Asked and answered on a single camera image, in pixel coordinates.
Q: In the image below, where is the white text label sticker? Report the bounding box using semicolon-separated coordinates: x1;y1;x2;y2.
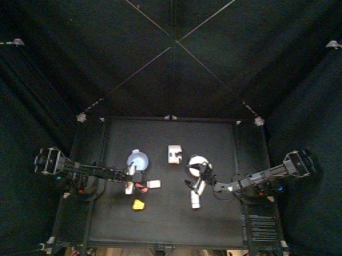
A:
247;213;280;247

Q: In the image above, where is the yellow toy cheese wedge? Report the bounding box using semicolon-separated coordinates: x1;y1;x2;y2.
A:
131;198;147;212

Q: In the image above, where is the white box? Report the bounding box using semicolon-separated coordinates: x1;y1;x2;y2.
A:
167;144;184;165

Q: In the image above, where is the light blue toy bowl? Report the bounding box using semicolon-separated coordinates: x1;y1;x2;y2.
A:
125;148;151;173

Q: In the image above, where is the white toy plate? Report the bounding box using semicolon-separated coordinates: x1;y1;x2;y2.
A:
187;155;214;178

